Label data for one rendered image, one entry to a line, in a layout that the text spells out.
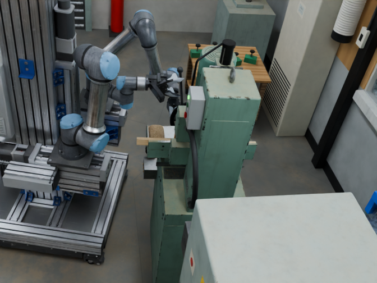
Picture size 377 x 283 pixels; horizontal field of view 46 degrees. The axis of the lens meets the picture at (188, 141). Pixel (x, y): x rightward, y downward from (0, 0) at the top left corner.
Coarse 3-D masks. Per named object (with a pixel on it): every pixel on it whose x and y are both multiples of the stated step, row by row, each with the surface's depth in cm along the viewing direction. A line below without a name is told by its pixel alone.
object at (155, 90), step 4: (152, 84) 236; (152, 88) 237; (156, 88) 235; (152, 92) 239; (156, 92) 235; (160, 92) 234; (156, 96) 237; (160, 96) 233; (164, 96) 234; (160, 100) 234
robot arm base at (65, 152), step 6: (60, 144) 239; (66, 144) 234; (78, 144) 235; (60, 150) 239; (66, 150) 235; (72, 150) 235; (78, 150) 238; (84, 150) 240; (66, 156) 237; (72, 156) 237; (78, 156) 238; (84, 156) 242
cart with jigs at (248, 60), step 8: (192, 48) 404; (200, 48) 405; (240, 48) 415; (248, 48) 417; (192, 56) 390; (240, 56) 404; (248, 56) 395; (256, 56) 397; (192, 64) 385; (240, 64) 391; (248, 64) 395; (256, 64) 397; (256, 72) 386; (264, 72) 387; (256, 80) 377; (264, 80) 378; (264, 88) 386; (256, 120) 409
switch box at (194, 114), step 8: (192, 88) 186; (200, 88) 187; (192, 96) 182; (200, 96) 183; (192, 104) 182; (200, 104) 182; (192, 112) 185; (200, 112) 185; (192, 120) 188; (200, 120) 188; (192, 128) 190; (200, 128) 191
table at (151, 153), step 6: (168, 126) 257; (174, 126) 258; (168, 132) 253; (174, 132) 254; (150, 150) 241; (156, 150) 241; (162, 150) 242; (168, 150) 242; (150, 156) 244; (156, 156) 244; (162, 156) 244; (246, 156) 251; (252, 156) 252
